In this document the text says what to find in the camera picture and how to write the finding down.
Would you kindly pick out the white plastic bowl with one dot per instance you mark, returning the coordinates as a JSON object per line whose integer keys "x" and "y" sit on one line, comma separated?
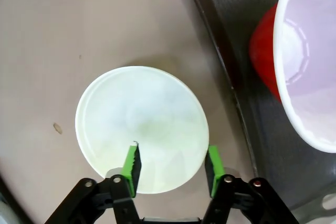
{"x": 144, "y": 108}

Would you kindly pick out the red plastic cup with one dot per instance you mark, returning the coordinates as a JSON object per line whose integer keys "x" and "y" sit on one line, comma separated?
{"x": 315, "y": 51}

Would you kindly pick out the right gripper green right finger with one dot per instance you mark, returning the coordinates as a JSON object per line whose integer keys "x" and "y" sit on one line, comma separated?
{"x": 216, "y": 171}

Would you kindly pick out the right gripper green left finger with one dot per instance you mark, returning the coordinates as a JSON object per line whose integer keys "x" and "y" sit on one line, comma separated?
{"x": 126, "y": 176}

